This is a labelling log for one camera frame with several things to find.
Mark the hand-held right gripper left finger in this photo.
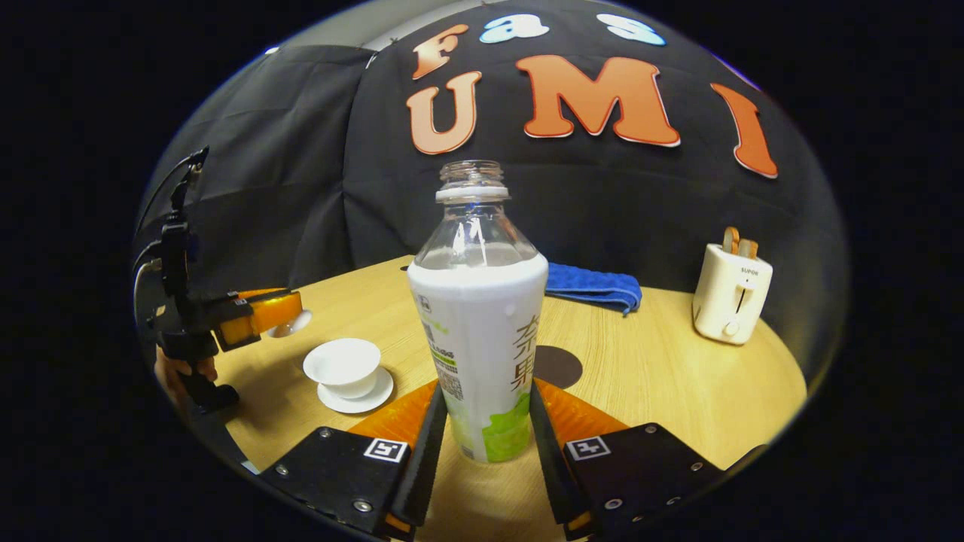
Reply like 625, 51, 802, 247
260, 379, 450, 540

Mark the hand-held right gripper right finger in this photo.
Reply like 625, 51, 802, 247
529, 379, 765, 540

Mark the white porcelain teacup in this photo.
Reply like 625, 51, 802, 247
303, 338, 382, 400

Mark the clear water bottle green label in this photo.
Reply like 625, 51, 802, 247
407, 160, 549, 464

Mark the white porcelain saucer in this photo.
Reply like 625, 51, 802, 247
316, 367, 395, 415

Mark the black backdrop cloth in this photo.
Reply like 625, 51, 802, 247
136, 0, 852, 377

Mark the blue folded towel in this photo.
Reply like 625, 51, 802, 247
544, 262, 642, 315

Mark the white toaster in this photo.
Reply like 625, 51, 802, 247
692, 242, 773, 346

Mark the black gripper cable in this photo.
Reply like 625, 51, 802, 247
133, 153, 198, 302

